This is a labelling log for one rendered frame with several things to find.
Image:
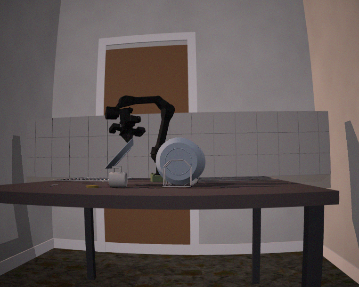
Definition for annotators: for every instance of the grey mug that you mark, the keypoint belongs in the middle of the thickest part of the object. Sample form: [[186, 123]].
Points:
[[118, 179]]

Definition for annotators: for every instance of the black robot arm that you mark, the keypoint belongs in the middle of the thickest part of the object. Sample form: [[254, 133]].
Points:
[[167, 111]]

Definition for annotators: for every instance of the white tiled splashback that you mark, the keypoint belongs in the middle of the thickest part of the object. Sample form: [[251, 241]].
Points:
[[289, 145]]

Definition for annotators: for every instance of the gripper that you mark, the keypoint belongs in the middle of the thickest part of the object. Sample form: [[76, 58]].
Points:
[[126, 131]]

